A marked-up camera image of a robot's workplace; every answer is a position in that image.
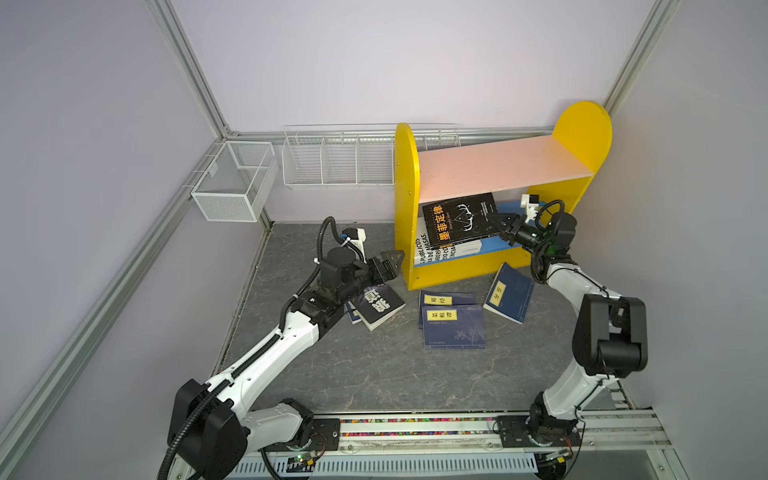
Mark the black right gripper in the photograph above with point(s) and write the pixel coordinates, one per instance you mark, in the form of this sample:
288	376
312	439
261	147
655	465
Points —
512	230

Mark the blue book under stack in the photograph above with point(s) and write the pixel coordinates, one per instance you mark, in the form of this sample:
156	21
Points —
429	298

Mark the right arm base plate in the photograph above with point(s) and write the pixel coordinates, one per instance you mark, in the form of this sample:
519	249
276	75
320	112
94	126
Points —
518	431

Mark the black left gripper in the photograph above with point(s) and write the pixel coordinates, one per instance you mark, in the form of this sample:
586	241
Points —
390	271

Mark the blue book front stack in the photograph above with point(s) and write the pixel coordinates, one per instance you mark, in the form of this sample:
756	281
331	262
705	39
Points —
453	327

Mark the blue book right side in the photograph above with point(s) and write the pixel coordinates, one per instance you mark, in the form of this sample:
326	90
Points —
510	294

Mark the black book orange title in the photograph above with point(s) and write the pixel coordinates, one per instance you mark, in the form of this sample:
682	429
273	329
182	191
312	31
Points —
459	220

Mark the yellow pink blue bookshelf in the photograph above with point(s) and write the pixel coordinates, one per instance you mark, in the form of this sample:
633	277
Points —
559	166

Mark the white booklet black text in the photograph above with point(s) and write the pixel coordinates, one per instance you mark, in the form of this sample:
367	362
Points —
426	254

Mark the white mesh box basket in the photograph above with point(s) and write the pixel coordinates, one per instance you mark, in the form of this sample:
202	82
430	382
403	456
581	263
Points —
236	184

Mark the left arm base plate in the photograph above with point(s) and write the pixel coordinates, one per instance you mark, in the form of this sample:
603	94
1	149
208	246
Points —
320	434

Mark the dark eye cover book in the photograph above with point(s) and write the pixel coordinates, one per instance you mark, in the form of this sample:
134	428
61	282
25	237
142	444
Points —
377	304

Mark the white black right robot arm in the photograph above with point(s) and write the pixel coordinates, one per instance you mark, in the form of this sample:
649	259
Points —
609	340

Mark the blue book under eye book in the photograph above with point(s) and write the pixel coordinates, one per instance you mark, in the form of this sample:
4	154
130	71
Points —
352	313

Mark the white wire rack basket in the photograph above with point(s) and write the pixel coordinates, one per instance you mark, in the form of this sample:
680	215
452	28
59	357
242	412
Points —
339	155

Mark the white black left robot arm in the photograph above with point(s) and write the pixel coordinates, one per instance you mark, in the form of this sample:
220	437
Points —
213	425

